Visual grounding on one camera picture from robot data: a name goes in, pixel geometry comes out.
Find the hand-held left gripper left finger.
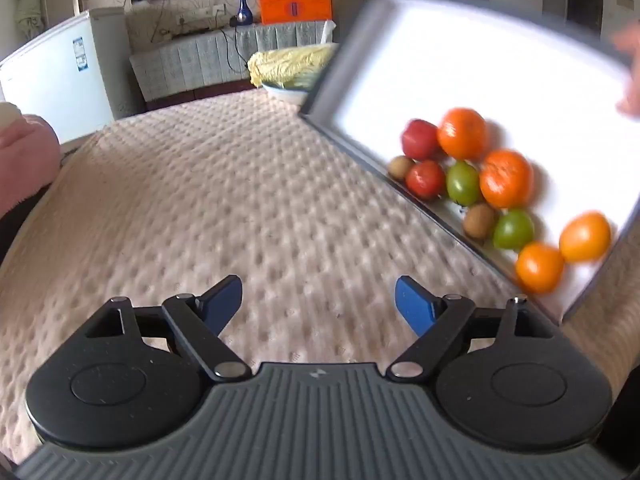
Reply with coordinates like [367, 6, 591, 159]
[84, 274, 252, 384]

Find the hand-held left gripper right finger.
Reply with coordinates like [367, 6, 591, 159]
[386, 275, 556, 381]

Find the large brown longan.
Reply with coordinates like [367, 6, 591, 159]
[462, 203, 497, 239]

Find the red plum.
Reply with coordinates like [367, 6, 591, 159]
[405, 160, 447, 198]
[401, 119, 443, 160]

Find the small tan longan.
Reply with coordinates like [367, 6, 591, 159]
[387, 156, 415, 181]

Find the grey box with white inside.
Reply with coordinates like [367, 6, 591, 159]
[298, 0, 640, 323]

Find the beige quilted blanket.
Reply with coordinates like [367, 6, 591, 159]
[0, 87, 640, 466]

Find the orange tangerine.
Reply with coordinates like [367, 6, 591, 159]
[515, 242, 566, 295]
[479, 150, 534, 210]

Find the tangerine with stem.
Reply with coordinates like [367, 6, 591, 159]
[437, 107, 488, 161]

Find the yellow-orange tangerine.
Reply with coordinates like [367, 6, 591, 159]
[558, 212, 612, 263]

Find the blue ceramic plate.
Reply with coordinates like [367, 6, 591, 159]
[262, 80, 313, 106]

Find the cabinet with grey patterned cloth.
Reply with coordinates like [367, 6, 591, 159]
[129, 22, 341, 103]

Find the pink plush toy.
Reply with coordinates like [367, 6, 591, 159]
[0, 102, 62, 221]

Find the napa cabbage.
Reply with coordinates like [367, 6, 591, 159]
[247, 44, 338, 88]

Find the white chest freezer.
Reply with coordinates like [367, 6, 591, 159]
[0, 7, 126, 143]

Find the pale tied curtain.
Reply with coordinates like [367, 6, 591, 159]
[15, 0, 46, 58]

